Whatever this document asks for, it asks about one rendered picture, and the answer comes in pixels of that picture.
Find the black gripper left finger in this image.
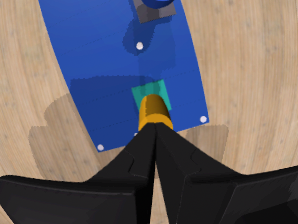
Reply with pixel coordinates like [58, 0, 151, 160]
[0, 123, 156, 224]

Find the blue circuit board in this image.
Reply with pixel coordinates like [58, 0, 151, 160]
[39, 0, 210, 152]

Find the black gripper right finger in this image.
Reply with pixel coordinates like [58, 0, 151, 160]
[156, 123, 298, 224]

